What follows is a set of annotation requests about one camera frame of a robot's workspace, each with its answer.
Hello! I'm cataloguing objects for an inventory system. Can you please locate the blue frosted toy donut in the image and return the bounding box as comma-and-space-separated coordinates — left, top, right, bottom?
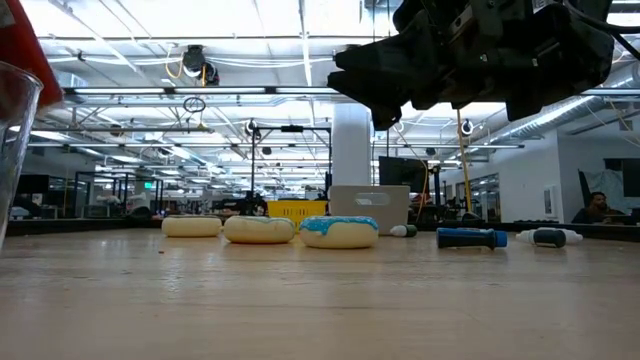
298, 215, 380, 250

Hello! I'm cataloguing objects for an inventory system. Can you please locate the white building column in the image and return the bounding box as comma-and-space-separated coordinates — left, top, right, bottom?
332, 103, 372, 187

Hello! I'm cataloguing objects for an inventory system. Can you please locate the yellow hanging cable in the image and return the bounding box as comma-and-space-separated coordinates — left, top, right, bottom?
455, 108, 474, 215

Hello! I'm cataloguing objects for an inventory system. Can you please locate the clear plastic container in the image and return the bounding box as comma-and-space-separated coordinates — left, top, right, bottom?
0, 60, 45, 250

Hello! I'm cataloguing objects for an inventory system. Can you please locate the mint frosted toy donut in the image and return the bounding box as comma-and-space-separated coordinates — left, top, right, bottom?
223, 215, 296, 245

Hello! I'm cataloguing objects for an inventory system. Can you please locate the black background rig frame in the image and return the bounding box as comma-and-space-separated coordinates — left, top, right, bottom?
249, 124, 334, 201

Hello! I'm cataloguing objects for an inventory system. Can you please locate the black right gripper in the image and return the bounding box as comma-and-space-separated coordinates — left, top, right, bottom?
327, 0, 616, 131

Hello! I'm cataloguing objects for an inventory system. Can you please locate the grey plastic bin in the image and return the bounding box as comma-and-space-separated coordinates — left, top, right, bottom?
329, 185, 411, 236

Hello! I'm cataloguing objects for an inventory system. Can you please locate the black ceiling cable reel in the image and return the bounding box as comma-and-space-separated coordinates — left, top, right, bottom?
181, 44, 220, 87

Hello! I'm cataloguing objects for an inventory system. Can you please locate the yellow plastic basket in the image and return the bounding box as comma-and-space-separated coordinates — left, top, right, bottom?
266, 199, 329, 234

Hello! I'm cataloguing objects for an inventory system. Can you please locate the blue marker pen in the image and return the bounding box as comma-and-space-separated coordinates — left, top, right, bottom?
436, 227, 508, 250

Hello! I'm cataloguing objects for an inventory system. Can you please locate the person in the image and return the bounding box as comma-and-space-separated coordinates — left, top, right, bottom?
571, 191, 626, 225

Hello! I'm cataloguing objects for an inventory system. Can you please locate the black computer monitor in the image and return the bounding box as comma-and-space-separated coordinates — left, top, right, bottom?
378, 156, 430, 194

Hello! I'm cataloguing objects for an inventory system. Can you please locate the black aluminium rig frame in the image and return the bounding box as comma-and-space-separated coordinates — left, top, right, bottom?
4, 218, 640, 242

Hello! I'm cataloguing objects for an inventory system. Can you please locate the white black marker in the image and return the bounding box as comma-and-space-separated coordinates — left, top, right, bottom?
515, 228, 568, 249

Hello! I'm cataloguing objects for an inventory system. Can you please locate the silver air duct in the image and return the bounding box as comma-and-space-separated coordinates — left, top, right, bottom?
492, 94, 640, 146

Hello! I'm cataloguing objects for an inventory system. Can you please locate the red cracker packet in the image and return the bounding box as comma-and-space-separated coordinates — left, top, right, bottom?
0, 0, 65, 112

